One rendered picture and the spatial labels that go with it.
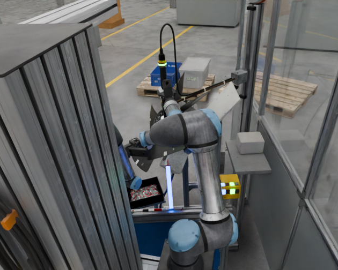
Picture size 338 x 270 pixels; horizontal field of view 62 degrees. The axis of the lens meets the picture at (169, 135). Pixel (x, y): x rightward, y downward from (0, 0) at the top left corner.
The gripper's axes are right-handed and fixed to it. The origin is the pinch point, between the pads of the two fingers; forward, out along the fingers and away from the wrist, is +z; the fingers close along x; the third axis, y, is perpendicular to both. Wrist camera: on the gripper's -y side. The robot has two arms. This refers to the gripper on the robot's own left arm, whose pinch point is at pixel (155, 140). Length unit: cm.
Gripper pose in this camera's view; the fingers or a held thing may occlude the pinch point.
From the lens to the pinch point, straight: 167.5
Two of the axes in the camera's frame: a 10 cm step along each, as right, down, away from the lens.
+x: 1.2, 8.7, 4.8
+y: -6.0, -3.3, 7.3
